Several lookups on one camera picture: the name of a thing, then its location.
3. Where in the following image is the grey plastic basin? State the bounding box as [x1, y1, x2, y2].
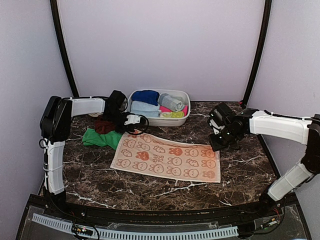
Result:
[124, 89, 192, 127]

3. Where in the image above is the white slotted cable duct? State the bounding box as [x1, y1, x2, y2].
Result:
[31, 213, 239, 240]

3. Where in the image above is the yellow green rolled towel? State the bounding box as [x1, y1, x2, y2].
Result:
[160, 111, 185, 119]

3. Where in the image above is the black front table rail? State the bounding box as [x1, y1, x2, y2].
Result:
[27, 194, 298, 227]

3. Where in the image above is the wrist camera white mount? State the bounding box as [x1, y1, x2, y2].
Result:
[208, 118, 219, 130]
[124, 114, 141, 126]

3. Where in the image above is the left black frame post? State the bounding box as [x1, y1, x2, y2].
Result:
[49, 0, 80, 97]

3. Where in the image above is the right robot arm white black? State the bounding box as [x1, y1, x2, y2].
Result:
[207, 103, 320, 217]

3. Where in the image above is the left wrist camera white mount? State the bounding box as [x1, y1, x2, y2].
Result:
[124, 114, 141, 126]

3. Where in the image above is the dark blue rolled towel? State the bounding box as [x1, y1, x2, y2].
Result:
[131, 90, 160, 106]

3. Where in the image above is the grey rolled towel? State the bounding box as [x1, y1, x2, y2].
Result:
[158, 93, 185, 112]

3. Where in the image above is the brown towel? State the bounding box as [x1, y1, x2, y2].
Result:
[94, 115, 116, 135]

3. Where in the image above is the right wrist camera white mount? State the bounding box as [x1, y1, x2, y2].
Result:
[208, 118, 219, 130]

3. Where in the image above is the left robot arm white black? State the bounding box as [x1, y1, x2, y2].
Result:
[39, 90, 141, 218]

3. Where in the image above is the small electronics board with leds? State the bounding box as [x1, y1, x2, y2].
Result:
[71, 225, 94, 237]

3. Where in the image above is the black frame post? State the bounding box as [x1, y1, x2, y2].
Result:
[239, 0, 273, 109]
[49, 0, 80, 97]

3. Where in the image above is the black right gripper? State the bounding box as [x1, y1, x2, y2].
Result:
[209, 125, 241, 152]

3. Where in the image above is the right black frame post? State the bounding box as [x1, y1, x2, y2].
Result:
[239, 0, 273, 109]

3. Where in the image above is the round beige embroidered cloth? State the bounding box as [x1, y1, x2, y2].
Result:
[88, 113, 102, 118]

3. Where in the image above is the green microfibre towel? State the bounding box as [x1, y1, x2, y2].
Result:
[82, 128, 122, 150]

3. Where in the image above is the orange bunny pattern towel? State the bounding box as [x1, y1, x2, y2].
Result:
[110, 133, 221, 183]

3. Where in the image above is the pink rolled towel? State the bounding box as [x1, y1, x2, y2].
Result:
[159, 105, 188, 116]

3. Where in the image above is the light blue rolled towel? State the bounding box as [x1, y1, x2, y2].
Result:
[130, 101, 161, 118]

